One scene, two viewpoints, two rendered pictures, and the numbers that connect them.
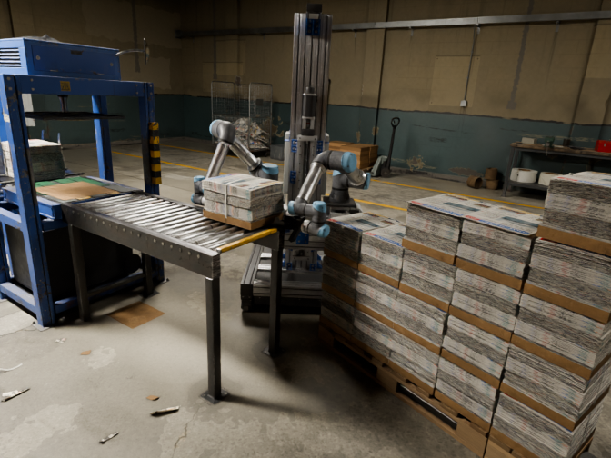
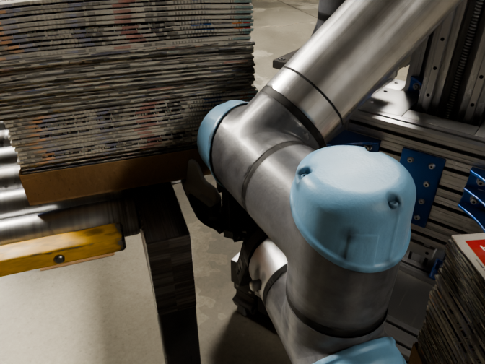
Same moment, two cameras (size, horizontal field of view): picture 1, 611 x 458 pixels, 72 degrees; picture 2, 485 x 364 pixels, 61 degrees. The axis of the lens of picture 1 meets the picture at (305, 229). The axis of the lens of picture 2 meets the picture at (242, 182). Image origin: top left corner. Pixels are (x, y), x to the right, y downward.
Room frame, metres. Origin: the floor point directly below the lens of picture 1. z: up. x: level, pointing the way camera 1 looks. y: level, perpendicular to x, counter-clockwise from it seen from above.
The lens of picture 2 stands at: (2.00, -0.15, 1.10)
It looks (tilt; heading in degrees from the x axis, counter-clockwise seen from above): 33 degrees down; 38
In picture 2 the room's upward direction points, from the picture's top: straight up
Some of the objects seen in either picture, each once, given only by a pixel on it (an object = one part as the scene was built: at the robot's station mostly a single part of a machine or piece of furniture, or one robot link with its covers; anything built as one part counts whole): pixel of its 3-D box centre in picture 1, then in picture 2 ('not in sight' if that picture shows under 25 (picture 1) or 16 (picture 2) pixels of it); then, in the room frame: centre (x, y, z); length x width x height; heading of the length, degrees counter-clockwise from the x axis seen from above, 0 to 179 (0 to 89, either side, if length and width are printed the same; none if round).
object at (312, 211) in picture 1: (316, 211); (329, 224); (2.22, -0.06, 0.92); 0.11 x 0.08 x 0.11; 66
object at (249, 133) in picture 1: (241, 119); not in sight; (10.30, 1.66, 0.85); 1.21 x 0.83 x 1.71; 57
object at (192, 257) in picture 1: (129, 234); not in sight; (2.17, 0.97, 0.74); 1.34 x 0.05 x 0.12; 57
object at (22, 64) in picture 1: (58, 61); not in sight; (2.94, 1.68, 1.65); 0.60 x 0.45 x 0.20; 147
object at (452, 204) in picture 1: (454, 204); not in sight; (1.95, -0.70, 1.06); 0.37 x 0.29 x 0.01; 131
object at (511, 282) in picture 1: (507, 263); not in sight; (1.74, -0.90, 0.86); 0.38 x 0.29 x 0.04; 131
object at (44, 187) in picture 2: (257, 218); (141, 142); (2.32, 0.28, 0.83); 0.29 x 0.16 x 0.04; 146
